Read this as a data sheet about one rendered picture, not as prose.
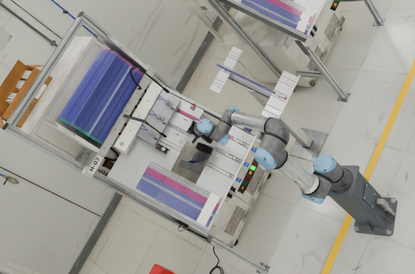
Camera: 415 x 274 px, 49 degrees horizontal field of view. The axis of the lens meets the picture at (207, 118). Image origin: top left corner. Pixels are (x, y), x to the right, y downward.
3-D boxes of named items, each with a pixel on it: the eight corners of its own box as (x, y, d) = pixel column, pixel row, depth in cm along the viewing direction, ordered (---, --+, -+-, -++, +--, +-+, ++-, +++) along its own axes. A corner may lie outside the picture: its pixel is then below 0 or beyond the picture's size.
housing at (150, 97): (165, 92, 303) (163, 86, 289) (128, 156, 291) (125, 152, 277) (154, 87, 304) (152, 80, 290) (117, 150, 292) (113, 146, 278)
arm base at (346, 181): (355, 168, 254) (347, 160, 248) (350, 193, 248) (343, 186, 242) (330, 167, 264) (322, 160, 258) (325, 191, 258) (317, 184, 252)
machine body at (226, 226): (276, 170, 358) (232, 132, 319) (236, 252, 341) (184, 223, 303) (221, 153, 406) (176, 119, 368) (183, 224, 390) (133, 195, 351)
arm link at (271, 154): (337, 184, 243) (278, 134, 214) (325, 209, 240) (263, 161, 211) (320, 179, 253) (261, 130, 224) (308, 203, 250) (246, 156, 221)
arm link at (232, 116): (289, 115, 216) (223, 101, 254) (279, 134, 214) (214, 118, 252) (301, 127, 223) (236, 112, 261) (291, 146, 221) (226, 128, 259)
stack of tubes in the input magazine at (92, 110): (144, 74, 281) (112, 48, 264) (101, 145, 269) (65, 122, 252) (133, 72, 290) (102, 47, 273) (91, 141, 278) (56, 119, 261)
